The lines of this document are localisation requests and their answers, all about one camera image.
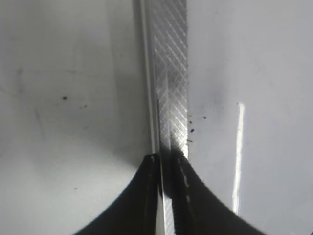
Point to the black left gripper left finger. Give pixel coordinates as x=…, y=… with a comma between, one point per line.
x=134, y=211

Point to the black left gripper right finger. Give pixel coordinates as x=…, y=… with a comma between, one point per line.
x=197, y=211

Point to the white aluminium-framed whiteboard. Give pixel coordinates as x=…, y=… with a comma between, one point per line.
x=230, y=85

